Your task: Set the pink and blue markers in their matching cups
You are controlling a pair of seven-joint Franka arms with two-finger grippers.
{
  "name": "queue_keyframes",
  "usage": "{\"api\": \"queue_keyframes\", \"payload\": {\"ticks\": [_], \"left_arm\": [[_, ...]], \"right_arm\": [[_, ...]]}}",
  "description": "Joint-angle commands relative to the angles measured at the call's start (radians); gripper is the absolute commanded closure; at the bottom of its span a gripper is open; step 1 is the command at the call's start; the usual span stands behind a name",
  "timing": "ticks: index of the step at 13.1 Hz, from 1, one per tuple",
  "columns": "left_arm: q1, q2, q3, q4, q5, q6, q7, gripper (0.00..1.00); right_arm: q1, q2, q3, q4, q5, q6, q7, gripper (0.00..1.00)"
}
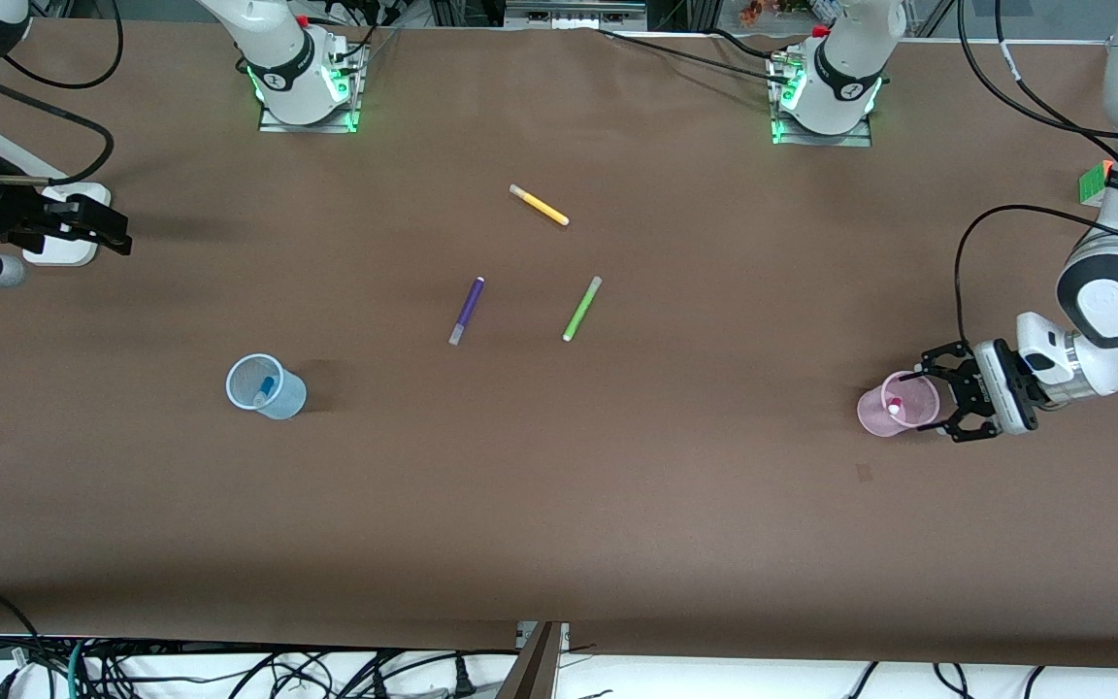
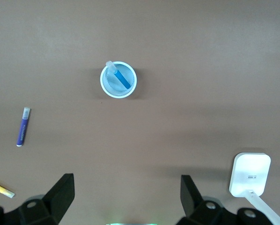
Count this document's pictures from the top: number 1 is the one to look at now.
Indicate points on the white rounded box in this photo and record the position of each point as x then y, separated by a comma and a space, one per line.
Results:
69, 254

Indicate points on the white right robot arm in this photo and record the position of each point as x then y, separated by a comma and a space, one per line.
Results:
278, 49

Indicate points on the green marker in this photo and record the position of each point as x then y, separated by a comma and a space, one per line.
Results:
580, 311

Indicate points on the black power plug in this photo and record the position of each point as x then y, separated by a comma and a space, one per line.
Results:
465, 677

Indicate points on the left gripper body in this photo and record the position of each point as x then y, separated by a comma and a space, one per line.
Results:
988, 390

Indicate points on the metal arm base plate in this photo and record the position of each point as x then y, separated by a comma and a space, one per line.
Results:
273, 126
860, 141

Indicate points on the yellow marker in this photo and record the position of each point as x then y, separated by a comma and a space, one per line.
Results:
540, 205

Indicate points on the translucent pink plastic cup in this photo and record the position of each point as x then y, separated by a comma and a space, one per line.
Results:
874, 416

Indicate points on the green orange tag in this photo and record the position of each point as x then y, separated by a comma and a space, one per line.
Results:
1093, 183

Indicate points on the metal table frame post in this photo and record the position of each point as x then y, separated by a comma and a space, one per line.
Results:
532, 665

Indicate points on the blue marker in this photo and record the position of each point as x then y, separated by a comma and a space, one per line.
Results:
265, 389

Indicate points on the translucent blue plastic cup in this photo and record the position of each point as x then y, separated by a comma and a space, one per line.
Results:
282, 400

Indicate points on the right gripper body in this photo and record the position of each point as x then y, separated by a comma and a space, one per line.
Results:
6, 216

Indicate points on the pink marker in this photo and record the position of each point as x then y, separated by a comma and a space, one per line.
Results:
894, 405

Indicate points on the purple marker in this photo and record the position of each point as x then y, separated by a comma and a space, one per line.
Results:
468, 309

